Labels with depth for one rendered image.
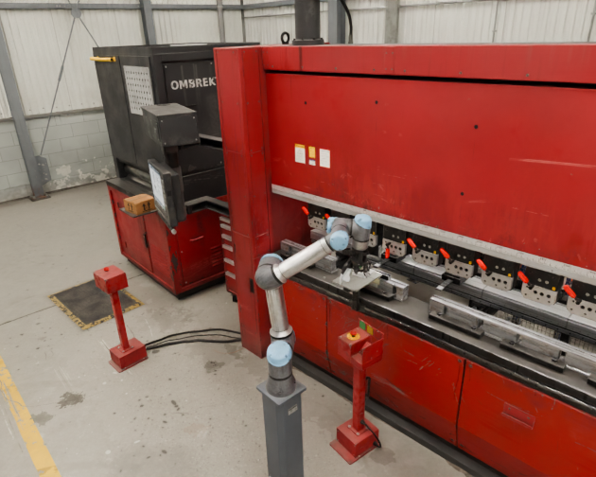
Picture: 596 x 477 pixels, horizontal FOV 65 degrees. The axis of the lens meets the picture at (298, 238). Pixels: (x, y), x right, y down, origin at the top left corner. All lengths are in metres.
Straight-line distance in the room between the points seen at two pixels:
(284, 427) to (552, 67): 1.98
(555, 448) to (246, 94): 2.57
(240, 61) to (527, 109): 1.66
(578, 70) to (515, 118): 0.30
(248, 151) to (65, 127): 6.08
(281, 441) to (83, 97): 7.38
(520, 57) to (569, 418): 1.63
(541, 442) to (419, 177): 1.45
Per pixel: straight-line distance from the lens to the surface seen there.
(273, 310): 2.30
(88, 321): 4.77
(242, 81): 3.09
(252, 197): 3.25
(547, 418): 2.70
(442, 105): 2.44
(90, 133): 9.09
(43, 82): 8.83
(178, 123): 3.04
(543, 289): 2.47
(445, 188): 2.51
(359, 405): 3.00
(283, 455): 2.63
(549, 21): 6.68
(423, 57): 2.46
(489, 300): 2.95
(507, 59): 2.29
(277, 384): 2.36
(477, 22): 7.07
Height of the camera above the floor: 2.38
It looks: 24 degrees down
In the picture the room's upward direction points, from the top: 2 degrees counter-clockwise
